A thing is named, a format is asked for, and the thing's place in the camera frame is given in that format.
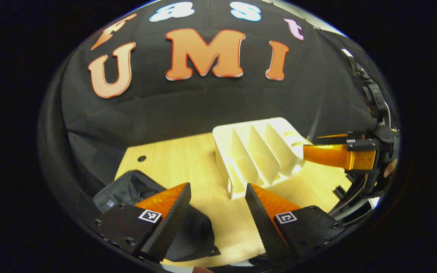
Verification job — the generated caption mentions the black schoolbag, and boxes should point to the black schoolbag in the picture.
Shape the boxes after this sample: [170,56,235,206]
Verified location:
[93,170,221,262]

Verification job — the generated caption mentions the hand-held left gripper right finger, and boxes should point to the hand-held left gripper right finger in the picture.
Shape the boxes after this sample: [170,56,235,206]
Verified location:
[245,183,346,264]

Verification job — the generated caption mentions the white bookshelf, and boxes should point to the white bookshelf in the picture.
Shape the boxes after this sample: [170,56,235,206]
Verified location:
[213,117,314,201]

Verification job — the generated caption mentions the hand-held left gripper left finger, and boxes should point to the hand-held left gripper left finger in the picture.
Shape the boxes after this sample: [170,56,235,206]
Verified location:
[90,182,192,264]

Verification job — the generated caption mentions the black cables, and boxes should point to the black cables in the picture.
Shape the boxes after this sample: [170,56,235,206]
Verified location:
[330,178,373,222]

